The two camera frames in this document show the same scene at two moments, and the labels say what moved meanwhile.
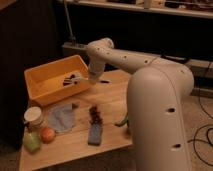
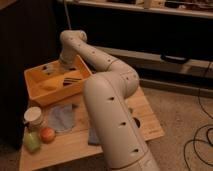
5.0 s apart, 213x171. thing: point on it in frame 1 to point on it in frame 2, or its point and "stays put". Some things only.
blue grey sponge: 95,134 stays put
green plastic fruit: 32,141 stays put
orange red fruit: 47,135 stays put
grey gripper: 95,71 to 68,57
